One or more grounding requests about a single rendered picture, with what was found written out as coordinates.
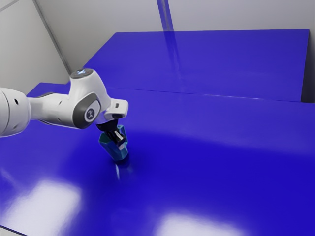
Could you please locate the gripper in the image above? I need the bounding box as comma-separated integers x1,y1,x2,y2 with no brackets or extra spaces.
95,119,126,150

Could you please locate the teal faceted mug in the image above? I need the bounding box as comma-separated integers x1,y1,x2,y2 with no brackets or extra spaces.
98,124,129,162

